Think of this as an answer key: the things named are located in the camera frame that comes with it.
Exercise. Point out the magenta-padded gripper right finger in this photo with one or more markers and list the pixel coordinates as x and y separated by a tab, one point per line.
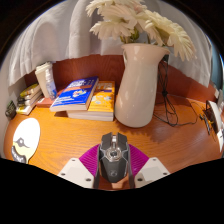
140	161

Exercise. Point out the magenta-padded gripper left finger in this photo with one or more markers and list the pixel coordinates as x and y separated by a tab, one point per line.
86	163

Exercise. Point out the grey black computer mouse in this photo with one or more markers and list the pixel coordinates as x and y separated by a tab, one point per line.
113	163

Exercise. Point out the white black round mouse pad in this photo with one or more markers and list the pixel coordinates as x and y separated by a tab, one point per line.
28	133

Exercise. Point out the white ceramic jug vase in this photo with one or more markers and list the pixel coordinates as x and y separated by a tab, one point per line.
140	90

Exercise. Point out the red notebook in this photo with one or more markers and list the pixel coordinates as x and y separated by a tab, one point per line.
43	101

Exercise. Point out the clear spray bottle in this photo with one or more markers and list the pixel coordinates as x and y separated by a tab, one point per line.
51	88

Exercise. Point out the yellow black book stack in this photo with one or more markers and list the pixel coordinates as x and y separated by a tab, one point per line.
29	98

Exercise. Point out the green mug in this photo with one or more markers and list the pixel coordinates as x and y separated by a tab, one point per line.
10	110

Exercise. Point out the white tumbler cup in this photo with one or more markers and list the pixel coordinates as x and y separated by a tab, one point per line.
40	78

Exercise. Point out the white curtain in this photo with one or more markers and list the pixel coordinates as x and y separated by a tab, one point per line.
60	36

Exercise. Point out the white flower bouquet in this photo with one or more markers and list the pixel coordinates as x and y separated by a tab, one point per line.
133	16

